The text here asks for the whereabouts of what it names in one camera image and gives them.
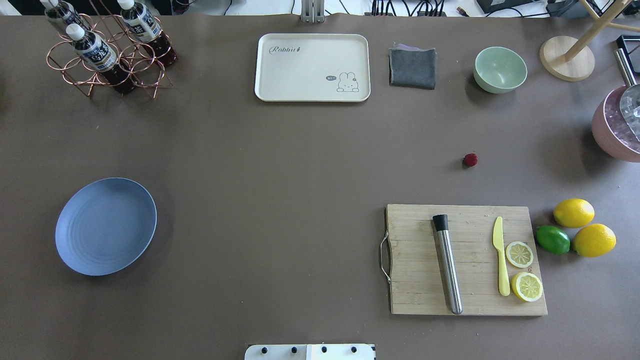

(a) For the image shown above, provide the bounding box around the metal ice scoop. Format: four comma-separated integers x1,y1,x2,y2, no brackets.
615,48,640,141

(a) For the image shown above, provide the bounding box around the dark drink bottle left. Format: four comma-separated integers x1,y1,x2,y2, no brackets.
40,0,92,39

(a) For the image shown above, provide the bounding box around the copper wire bottle rack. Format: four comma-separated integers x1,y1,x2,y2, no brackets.
46,0,173,98

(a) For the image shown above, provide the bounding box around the blue round plate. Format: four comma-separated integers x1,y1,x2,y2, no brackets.
55,177,158,276

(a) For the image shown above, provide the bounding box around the green lime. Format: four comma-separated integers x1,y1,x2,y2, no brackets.
535,225,571,255

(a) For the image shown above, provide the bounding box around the yellow lemon lower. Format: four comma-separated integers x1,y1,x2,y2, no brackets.
573,223,617,258

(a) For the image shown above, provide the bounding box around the steel muddler black tip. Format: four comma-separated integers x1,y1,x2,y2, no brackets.
432,214,463,315

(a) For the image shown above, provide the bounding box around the dark drink bottle right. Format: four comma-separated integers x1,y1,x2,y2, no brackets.
118,0,178,68

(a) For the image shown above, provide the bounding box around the green bowl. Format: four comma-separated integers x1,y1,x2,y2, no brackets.
473,47,528,94

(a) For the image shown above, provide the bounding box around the wooden cutting board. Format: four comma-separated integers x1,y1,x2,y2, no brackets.
385,203,547,316

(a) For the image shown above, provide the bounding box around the lemon half lower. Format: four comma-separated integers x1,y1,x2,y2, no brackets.
510,272,544,302

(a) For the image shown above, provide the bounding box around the wooden stand with base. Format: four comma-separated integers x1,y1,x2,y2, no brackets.
539,0,640,82

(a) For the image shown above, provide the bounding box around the grey folded cloth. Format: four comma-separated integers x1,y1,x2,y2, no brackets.
388,43,438,90

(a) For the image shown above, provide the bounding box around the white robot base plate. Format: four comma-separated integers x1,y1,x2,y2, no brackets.
244,342,377,360

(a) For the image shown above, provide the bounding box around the dark drink bottle front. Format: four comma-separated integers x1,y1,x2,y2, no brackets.
66,23,136,94

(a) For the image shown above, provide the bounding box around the cream rabbit tray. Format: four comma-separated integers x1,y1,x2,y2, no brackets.
254,33,371,102

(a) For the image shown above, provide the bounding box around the pink ice bucket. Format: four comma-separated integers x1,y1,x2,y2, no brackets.
591,85,640,163

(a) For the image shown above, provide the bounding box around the lemon slice upper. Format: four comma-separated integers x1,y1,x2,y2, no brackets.
505,241,534,269

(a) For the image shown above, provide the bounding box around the dark drink bottle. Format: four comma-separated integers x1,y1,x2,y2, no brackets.
118,0,178,68
40,0,92,39
66,23,136,94

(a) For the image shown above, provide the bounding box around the red strawberry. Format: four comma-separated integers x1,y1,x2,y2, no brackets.
462,153,479,167

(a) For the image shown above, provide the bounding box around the yellow plastic knife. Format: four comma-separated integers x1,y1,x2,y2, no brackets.
492,216,511,297

